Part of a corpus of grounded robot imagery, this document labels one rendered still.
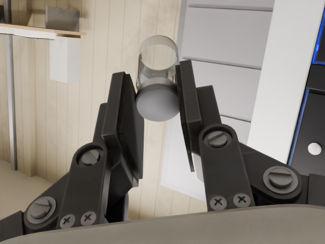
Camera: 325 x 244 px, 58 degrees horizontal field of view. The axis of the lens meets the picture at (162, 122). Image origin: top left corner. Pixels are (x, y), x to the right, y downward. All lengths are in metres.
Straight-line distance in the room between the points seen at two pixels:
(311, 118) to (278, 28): 0.12
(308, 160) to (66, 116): 3.66
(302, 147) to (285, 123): 0.04
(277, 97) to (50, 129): 3.94
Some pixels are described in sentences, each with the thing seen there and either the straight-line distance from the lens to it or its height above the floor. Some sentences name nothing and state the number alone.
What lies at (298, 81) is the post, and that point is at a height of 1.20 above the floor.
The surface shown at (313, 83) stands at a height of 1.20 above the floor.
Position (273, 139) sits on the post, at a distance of 0.42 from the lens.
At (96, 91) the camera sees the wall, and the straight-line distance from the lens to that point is 3.51.
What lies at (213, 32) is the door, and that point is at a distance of 2.70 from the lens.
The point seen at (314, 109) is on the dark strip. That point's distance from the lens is 0.40.
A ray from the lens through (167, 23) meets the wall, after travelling 2.95.
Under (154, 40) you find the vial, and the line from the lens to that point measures 0.16.
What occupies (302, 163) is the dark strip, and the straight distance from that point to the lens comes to 0.42.
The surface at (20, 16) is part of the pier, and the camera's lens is 4.30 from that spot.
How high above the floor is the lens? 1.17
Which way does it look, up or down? 16 degrees up
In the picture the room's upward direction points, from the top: 174 degrees counter-clockwise
